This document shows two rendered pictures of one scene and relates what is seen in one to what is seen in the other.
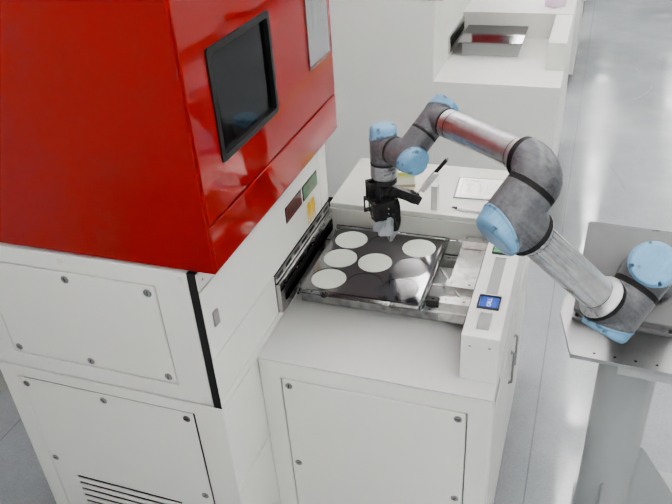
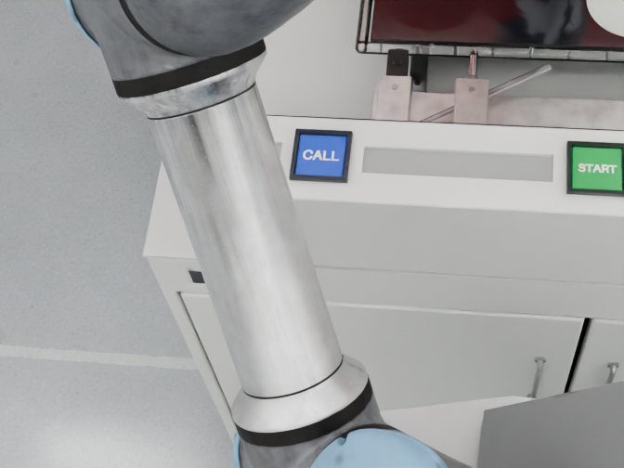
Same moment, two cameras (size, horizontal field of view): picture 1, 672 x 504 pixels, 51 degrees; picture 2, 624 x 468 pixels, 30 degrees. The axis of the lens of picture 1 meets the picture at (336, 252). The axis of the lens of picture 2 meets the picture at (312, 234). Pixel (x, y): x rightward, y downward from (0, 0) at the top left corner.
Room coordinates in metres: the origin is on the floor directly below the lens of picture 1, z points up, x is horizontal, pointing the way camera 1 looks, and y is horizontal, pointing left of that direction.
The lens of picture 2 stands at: (1.36, -0.98, 1.91)
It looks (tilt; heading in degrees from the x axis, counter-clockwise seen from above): 61 degrees down; 84
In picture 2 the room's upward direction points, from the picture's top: 10 degrees counter-clockwise
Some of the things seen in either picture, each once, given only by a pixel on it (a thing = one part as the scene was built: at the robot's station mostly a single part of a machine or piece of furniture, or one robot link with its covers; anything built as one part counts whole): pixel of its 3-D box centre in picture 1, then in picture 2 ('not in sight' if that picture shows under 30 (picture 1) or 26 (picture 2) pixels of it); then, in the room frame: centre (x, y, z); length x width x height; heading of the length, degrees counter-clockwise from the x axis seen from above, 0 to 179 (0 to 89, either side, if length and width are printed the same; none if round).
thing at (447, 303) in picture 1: (454, 304); (393, 113); (1.53, -0.31, 0.89); 0.08 x 0.03 x 0.03; 69
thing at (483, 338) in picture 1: (495, 295); (460, 201); (1.57, -0.43, 0.89); 0.55 x 0.09 x 0.14; 159
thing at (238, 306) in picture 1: (275, 253); not in sight; (1.66, 0.17, 1.02); 0.82 x 0.03 x 0.40; 159
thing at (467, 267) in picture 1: (464, 281); (543, 136); (1.68, -0.37, 0.87); 0.36 x 0.08 x 0.03; 159
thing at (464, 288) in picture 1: (460, 287); (470, 117); (1.61, -0.34, 0.89); 0.08 x 0.03 x 0.03; 69
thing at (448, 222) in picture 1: (435, 206); not in sight; (2.08, -0.34, 0.89); 0.62 x 0.35 x 0.14; 69
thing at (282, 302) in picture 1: (307, 257); not in sight; (1.82, 0.09, 0.89); 0.44 x 0.02 x 0.10; 159
